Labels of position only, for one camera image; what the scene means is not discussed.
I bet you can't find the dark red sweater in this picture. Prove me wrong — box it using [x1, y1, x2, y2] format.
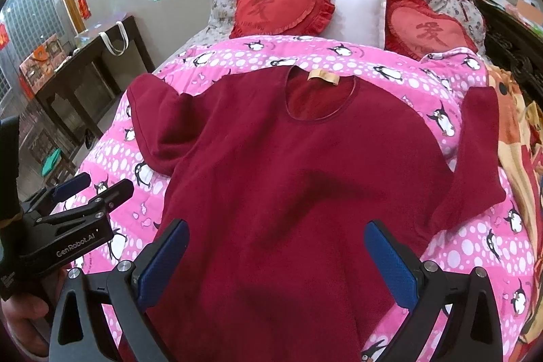
[127, 66, 505, 361]

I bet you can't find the person's left hand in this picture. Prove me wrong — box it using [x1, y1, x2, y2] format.
[1, 294, 49, 361]

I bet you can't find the dark wooden side table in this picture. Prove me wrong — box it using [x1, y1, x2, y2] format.
[34, 15, 155, 146]

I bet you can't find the orange patterned blanket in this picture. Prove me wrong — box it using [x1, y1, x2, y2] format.
[487, 64, 542, 345]

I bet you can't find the left red heart pillow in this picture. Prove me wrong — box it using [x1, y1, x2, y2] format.
[229, 0, 335, 39]

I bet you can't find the red heart pillow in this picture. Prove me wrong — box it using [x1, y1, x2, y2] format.
[385, 0, 478, 61]
[229, 0, 335, 39]

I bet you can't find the dark carved wooden cabinet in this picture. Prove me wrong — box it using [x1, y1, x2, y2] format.
[474, 0, 543, 108]

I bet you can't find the white square pillow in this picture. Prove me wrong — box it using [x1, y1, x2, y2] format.
[320, 0, 387, 49]

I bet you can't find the right red heart pillow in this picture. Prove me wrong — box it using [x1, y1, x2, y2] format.
[385, 0, 478, 61]

